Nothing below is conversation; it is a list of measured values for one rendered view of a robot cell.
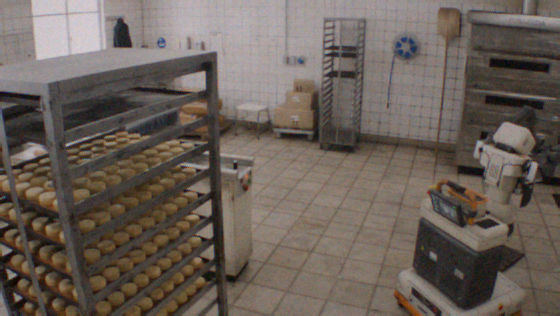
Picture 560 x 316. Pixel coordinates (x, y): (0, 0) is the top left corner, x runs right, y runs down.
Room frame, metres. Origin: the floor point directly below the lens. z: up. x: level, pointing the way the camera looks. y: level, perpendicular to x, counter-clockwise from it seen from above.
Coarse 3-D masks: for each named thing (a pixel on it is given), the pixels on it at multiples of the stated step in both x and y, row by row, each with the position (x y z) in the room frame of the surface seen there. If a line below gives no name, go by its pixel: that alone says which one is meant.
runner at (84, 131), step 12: (192, 96) 1.36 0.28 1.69; (204, 96) 1.42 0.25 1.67; (144, 108) 1.17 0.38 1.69; (156, 108) 1.21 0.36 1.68; (168, 108) 1.26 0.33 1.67; (108, 120) 1.05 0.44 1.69; (120, 120) 1.09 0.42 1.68; (132, 120) 1.12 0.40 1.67; (72, 132) 0.95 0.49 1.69; (84, 132) 0.98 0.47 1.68; (96, 132) 1.01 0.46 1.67
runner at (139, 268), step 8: (200, 224) 1.37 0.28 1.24; (208, 224) 1.41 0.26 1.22; (184, 232) 1.29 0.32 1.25; (192, 232) 1.32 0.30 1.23; (176, 240) 1.25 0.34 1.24; (184, 240) 1.28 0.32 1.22; (168, 248) 1.21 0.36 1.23; (152, 256) 1.14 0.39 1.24; (160, 256) 1.17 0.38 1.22; (144, 264) 1.11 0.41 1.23; (152, 264) 1.14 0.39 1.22; (128, 272) 1.05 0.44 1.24; (136, 272) 1.07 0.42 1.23; (120, 280) 1.02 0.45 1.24; (128, 280) 1.04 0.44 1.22; (104, 288) 0.96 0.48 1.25; (112, 288) 0.99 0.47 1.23; (96, 296) 0.93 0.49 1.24; (104, 296) 0.96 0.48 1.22; (80, 312) 0.88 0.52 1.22
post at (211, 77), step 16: (208, 64) 1.42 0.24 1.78; (208, 80) 1.42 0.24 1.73; (208, 96) 1.42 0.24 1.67; (208, 112) 1.42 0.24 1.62; (208, 128) 1.42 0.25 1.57; (208, 144) 1.43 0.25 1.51; (224, 256) 1.44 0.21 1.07; (224, 272) 1.43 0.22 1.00; (224, 288) 1.42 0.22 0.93; (224, 304) 1.42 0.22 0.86
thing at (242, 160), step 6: (84, 138) 3.52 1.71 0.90; (198, 156) 3.16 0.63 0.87; (204, 156) 3.15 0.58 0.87; (222, 156) 3.10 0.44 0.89; (228, 156) 3.08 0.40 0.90; (234, 156) 3.07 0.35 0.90; (240, 156) 3.07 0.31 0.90; (228, 162) 3.08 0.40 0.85; (240, 162) 3.05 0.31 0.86; (246, 162) 3.04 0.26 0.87; (252, 162) 3.03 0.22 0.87
